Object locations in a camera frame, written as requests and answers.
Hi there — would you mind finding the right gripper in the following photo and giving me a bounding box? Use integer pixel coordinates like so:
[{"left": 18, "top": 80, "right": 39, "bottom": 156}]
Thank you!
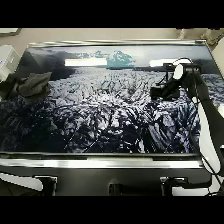
[{"left": 150, "top": 84, "right": 181, "bottom": 101}]

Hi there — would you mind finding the dark grey garment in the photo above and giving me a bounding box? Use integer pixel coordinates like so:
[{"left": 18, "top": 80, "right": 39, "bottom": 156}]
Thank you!
[{"left": 0, "top": 71, "right": 53, "bottom": 102}]

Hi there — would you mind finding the silver frame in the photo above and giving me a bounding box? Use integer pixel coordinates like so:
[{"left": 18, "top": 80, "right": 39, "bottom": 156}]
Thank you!
[{"left": 0, "top": 39, "right": 214, "bottom": 197}]

